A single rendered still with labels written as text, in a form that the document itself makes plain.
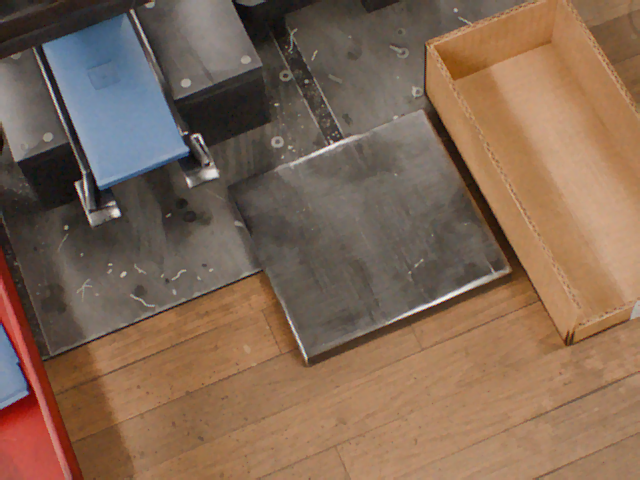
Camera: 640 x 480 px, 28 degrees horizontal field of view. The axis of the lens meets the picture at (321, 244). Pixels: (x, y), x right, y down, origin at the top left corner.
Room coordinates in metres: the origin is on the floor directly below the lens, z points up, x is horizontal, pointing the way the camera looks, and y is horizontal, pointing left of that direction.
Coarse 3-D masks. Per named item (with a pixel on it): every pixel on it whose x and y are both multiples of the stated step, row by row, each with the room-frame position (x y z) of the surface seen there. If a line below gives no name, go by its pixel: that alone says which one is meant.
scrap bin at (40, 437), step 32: (0, 256) 0.45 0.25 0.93; (0, 288) 0.41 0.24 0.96; (0, 320) 0.41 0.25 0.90; (32, 352) 0.37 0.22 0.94; (32, 384) 0.36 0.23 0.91; (0, 416) 0.33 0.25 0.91; (32, 416) 0.33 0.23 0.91; (0, 448) 0.31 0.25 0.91; (32, 448) 0.31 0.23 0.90; (64, 448) 0.29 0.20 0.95
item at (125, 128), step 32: (96, 32) 0.61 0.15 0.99; (128, 32) 0.60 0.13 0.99; (64, 64) 0.58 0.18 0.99; (96, 64) 0.58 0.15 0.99; (128, 64) 0.57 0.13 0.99; (64, 96) 0.55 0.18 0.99; (96, 96) 0.55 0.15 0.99; (128, 96) 0.54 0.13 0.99; (160, 96) 0.54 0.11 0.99; (96, 128) 0.52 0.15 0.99; (128, 128) 0.52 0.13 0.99; (160, 128) 0.51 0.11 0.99; (96, 160) 0.49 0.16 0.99; (128, 160) 0.49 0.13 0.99; (160, 160) 0.47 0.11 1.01
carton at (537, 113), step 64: (448, 64) 0.57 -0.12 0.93; (512, 64) 0.58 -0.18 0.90; (576, 64) 0.56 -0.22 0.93; (448, 128) 0.52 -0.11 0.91; (512, 128) 0.52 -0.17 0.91; (576, 128) 0.51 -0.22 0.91; (512, 192) 0.43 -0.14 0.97; (576, 192) 0.45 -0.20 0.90; (576, 256) 0.40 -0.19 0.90; (576, 320) 0.33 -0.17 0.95
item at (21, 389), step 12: (0, 336) 0.40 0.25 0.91; (0, 348) 0.39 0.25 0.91; (0, 360) 0.38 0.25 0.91; (12, 360) 0.38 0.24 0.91; (0, 372) 0.37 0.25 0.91; (12, 372) 0.37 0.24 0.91; (0, 384) 0.36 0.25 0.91; (12, 384) 0.36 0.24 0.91; (24, 384) 0.36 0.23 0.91; (0, 396) 0.35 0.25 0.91; (12, 396) 0.34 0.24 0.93; (0, 408) 0.33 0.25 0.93
